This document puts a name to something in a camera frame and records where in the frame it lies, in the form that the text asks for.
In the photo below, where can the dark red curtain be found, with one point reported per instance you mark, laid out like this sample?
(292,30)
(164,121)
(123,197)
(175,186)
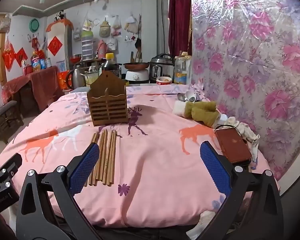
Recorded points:
(180,17)

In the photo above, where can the brown leather notebook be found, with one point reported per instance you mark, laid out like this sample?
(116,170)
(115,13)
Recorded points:
(232,145)

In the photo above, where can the dark soy sauce bottle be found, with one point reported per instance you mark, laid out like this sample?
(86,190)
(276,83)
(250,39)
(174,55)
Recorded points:
(110,66)

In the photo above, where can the black hanging spatula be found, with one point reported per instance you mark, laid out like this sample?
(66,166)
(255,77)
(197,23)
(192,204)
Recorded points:
(138,43)

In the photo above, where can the cream pot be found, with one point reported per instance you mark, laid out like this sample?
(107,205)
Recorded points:
(92,78)

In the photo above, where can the red basin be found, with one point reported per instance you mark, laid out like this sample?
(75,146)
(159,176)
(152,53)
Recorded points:
(75,60)

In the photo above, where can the tan hanging bag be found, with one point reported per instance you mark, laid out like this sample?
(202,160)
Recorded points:
(105,28)

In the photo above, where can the pink deer printed bedsheet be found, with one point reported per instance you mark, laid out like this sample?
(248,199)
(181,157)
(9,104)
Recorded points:
(152,167)

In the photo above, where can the copper frying pan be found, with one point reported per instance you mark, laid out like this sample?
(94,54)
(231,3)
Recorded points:
(136,65)

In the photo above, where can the orange cloth cover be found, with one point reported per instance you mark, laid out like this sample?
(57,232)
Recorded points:
(60,24)

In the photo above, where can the white cup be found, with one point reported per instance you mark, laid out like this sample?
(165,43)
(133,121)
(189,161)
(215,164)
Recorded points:
(190,95)

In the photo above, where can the orange plastic bucket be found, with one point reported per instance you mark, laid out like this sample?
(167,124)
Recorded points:
(62,80)

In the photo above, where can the green round basin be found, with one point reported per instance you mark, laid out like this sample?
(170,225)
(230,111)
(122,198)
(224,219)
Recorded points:
(34,24)

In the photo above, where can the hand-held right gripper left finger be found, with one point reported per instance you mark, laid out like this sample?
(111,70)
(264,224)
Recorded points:
(85,167)

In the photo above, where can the bunch of wooden chopsticks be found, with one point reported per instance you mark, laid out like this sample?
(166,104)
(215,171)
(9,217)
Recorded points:
(105,160)

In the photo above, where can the wooden chopstick holder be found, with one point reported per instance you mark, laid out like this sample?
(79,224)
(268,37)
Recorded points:
(107,110)

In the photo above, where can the floral plastic wrapped mattress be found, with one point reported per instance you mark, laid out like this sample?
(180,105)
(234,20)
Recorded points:
(252,55)

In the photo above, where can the olive garment with white cuff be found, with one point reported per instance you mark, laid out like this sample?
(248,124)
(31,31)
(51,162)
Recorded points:
(202,110)

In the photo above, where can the white refrigerator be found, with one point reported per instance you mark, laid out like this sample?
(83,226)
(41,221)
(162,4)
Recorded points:
(67,42)

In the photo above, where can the pink thermos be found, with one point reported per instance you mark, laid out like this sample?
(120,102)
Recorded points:
(101,50)

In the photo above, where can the red white bowl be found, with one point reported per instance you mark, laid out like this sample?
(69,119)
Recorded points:
(164,81)

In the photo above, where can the table with red cloth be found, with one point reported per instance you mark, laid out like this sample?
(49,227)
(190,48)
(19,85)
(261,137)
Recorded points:
(43,82)

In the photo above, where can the green lidded stacked container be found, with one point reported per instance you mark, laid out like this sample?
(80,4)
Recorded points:
(87,45)

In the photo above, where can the plastic bag with yellow contents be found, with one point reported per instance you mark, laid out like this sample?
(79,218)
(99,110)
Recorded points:
(88,22)

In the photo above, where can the wooden chair with cushion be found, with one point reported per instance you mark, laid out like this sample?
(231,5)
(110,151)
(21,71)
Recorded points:
(7,106)

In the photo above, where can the red diamond paper poster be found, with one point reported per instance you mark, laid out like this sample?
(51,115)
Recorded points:
(21,57)
(55,46)

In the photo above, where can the white mesh hanging bag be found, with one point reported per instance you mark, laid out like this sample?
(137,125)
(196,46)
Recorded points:
(5,23)

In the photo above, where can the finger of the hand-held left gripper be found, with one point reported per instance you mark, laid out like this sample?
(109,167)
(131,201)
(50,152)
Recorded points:
(11,162)

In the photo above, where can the steel kettle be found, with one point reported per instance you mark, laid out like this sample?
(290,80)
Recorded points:
(78,78)

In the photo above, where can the clear cooking oil bottle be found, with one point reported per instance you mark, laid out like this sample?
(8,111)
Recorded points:
(181,70)

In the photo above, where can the plastic bag with red contents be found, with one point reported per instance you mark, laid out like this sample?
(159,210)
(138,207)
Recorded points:
(116,27)

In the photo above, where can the electric pressure cooker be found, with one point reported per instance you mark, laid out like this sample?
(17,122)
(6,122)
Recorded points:
(161,67)

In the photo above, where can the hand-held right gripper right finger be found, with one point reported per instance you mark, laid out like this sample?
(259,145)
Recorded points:
(215,165)

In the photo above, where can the crumpled white cloth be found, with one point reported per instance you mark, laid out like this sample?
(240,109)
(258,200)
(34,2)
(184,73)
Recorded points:
(242,130)

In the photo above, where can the yellow oil bottle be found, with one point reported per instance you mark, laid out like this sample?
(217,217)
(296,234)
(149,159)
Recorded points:
(36,63)

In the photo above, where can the panda plush toy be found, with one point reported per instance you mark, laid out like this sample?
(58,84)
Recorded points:
(58,16)

